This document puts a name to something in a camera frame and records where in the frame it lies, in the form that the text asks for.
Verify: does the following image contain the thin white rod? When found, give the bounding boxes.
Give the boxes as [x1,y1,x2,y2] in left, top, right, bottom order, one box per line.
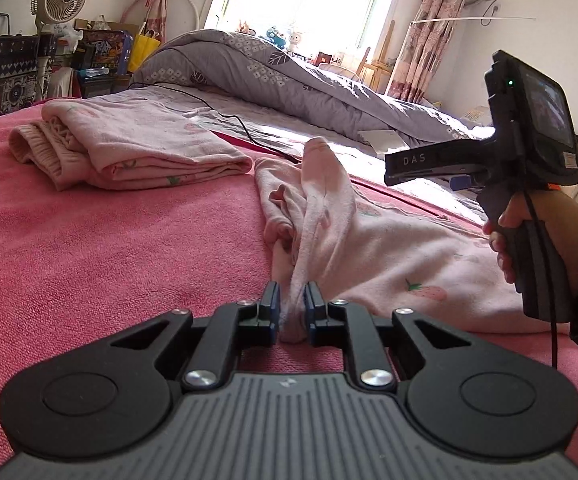
[411,15,537,26]

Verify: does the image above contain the person's right hand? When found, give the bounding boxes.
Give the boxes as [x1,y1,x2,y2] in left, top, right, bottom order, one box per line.
[483,191,578,301]

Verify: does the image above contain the pink hula hoop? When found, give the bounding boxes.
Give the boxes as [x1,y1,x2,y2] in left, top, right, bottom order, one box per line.
[121,0,205,32]

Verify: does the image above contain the yellow paper bag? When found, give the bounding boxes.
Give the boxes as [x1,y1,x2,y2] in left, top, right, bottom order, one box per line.
[128,32,162,73]

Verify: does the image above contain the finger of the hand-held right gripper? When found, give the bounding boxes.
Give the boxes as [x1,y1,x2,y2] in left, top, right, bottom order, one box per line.
[396,167,485,192]

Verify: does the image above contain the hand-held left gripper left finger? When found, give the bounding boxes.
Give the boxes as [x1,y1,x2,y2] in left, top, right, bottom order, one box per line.
[110,280,282,392]

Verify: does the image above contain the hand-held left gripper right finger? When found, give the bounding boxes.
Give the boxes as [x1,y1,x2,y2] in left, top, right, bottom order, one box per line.
[303,280,471,391]

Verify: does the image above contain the purple floral duvet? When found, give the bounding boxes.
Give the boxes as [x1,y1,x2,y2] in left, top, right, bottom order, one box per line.
[131,29,490,148]

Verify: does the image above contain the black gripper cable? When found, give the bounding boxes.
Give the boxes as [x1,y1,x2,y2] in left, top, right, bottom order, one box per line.
[506,80,560,373]

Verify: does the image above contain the white plastic bag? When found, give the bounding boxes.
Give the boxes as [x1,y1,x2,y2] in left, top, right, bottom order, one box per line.
[51,25,77,53]

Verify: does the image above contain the pink strawberry shirt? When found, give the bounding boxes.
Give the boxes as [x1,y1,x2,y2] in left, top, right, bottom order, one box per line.
[255,136,570,345]

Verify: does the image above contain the thin black cable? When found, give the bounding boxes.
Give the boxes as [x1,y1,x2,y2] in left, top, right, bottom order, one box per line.
[129,84,302,163]

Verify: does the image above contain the colourful printed box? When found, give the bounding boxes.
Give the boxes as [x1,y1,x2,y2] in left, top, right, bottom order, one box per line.
[81,30,134,68]

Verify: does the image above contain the blue plush toy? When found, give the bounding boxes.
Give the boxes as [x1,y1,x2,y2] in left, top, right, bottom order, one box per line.
[265,27,290,50]

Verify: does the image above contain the wooden easel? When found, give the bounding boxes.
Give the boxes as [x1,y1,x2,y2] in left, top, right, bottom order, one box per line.
[359,20,397,81]

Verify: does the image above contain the pink blanket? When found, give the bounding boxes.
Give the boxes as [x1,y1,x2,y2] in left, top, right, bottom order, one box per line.
[0,97,578,461]

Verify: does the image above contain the light striped bed sheet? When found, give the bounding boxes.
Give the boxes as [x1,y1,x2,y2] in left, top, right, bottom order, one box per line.
[99,82,500,221]

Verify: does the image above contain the white book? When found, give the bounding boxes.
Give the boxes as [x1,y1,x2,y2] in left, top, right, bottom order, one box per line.
[358,129,412,155]

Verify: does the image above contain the folded pink strawberry pants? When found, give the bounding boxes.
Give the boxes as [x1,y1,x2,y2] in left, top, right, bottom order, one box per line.
[9,97,254,192]

